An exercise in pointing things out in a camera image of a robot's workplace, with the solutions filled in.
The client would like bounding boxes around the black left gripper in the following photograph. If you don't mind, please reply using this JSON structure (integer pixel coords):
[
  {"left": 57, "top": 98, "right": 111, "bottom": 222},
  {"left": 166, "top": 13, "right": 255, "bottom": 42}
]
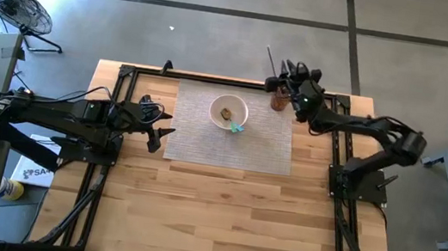
[{"left": 127, "top": 92, "right": 181, "bottom": 156}]

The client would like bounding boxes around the grey woven placemat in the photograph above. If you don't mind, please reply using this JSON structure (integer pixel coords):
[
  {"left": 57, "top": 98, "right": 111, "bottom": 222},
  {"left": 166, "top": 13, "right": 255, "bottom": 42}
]
[{"left": 162, "top": 77, "right": 302, "bottom": 178}]

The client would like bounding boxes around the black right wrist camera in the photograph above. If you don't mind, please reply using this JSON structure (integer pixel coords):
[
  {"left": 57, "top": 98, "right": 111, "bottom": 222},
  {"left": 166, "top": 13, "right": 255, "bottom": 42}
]
[{"left": 293, "top": 61, "right": 314, "bottom": 86}]

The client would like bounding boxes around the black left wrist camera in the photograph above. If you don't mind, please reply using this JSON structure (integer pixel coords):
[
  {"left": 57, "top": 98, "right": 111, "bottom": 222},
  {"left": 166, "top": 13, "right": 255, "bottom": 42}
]
[{"left": 136, "top": 101, "right": 158, "bottom": 124}]

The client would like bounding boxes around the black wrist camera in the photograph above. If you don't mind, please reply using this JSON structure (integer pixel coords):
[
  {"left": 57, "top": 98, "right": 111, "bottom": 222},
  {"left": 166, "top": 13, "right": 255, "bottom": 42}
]
[
  {"left": 293, "top": 61, "right": 314, "bottom": 86},
  {"left": 136, "top": 101, "right": 158, "bottom": 124}
]

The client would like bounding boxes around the yellow and white bottle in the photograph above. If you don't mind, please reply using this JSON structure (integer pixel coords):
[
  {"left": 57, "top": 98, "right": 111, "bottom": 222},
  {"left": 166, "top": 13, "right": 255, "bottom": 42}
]
[{"left": 0, "top": 176, "right": 26, "bottom": 203}]

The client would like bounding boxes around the amber glass cup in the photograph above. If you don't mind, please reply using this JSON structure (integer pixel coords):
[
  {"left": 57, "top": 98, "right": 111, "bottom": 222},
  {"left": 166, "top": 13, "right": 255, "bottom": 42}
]
[{"left": 268, "top": 84, "right": 293, "bottom": 114}]

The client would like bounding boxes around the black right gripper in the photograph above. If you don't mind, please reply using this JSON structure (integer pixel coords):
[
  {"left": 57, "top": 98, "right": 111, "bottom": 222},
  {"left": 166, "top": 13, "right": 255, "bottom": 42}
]
[{"left": 263, "top": 55, "right": 324, "bottom": 99}]

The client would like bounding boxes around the white printed cardboard box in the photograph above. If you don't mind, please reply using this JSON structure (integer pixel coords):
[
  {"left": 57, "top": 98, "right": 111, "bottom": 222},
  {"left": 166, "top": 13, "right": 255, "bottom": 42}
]
[{"left": 10, "top": 132, "right": 63, "bottom": 189}]

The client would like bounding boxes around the black desk support bar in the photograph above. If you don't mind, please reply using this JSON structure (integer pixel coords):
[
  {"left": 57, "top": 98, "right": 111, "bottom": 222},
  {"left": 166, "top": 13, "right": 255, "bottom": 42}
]
[{"left": 0, "top": 120, "right": 64, "bottom": 173}]

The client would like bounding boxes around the black aluminium table frame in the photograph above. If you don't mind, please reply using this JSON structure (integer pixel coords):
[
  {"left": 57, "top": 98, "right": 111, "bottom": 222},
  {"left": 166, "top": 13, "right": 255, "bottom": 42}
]
[{"left": 28, "top": 53, "right": 417, "bottom": 251}]

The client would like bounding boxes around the purple drinking straw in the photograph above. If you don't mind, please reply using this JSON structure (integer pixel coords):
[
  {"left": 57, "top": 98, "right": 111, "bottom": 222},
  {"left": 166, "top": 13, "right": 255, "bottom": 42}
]
[{"left": 261, "top": 45, "right": 283, "bottom": 80}]

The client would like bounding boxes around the black frame hook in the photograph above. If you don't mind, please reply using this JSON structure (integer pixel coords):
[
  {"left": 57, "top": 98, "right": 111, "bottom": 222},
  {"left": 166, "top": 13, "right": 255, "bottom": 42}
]
[{"left": 160, "top": 58, "right": 175, "bottom": 76}]

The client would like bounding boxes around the white round bowl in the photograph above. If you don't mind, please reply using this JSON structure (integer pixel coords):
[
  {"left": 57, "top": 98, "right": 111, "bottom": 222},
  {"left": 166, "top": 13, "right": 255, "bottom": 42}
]
[{"left": 206, "top": 91, "right": 252, "bottom": 133}]

